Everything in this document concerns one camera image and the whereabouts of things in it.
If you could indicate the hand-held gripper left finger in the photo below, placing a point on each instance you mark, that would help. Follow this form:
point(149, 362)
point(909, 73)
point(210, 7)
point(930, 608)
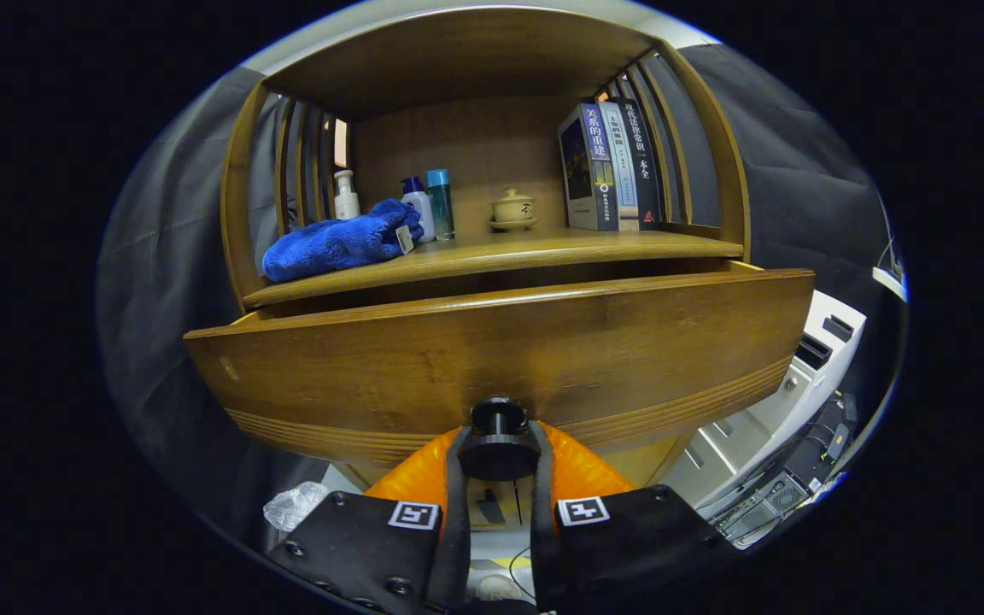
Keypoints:
point(456, 530)

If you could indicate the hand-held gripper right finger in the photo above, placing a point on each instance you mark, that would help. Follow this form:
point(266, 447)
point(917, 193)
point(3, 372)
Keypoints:
point(541, 538)

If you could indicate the wooden drawer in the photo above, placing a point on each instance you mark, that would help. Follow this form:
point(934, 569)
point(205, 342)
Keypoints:
point(500, 342)

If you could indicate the wooden countertop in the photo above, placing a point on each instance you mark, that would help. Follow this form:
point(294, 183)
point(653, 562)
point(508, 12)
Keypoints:
point(500, 252)

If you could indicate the white cabinet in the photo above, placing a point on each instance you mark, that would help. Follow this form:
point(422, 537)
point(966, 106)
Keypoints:
point(799, 384)

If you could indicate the wooden cabinet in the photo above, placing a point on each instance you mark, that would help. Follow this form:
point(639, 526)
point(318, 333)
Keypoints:
point(475, 137)

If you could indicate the clear plastic bag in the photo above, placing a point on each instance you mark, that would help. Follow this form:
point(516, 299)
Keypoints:
point(291, 506)

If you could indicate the grey computer case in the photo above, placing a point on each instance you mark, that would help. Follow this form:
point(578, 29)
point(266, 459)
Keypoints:
point(765, 504)

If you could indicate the black floor equipment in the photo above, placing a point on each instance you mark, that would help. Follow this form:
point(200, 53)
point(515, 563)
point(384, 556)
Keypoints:
point(834, 436)

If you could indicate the blue towel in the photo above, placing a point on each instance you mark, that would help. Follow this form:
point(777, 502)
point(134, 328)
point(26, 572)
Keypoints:
point(330, 243)

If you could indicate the clear blue bottle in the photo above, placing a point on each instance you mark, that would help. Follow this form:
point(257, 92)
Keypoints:
point(440, 209)

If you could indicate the white bottle with blue cap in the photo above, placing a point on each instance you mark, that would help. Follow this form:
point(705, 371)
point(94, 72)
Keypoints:
point(418, 209)

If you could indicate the beige lidded tea cup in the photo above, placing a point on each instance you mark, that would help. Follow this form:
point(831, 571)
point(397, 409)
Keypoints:
point(512, 209)

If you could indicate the white pump bottle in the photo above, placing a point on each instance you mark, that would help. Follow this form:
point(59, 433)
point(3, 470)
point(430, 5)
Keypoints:
point(346, 203)

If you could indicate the grey book with blue spine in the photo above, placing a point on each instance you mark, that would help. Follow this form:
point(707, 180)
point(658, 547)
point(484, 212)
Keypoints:
point(582, 171)

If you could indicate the white spine book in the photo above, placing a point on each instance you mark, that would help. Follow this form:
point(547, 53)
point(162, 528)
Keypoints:
point(623, 171)

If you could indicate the black book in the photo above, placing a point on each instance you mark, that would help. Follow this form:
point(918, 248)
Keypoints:
point(646, 171)

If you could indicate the white shelf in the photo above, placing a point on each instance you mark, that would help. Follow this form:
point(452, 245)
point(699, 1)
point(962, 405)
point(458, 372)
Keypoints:
point(889, 282)

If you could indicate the black backdrop cloth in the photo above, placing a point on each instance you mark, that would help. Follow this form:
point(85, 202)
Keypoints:
point(799, 171)

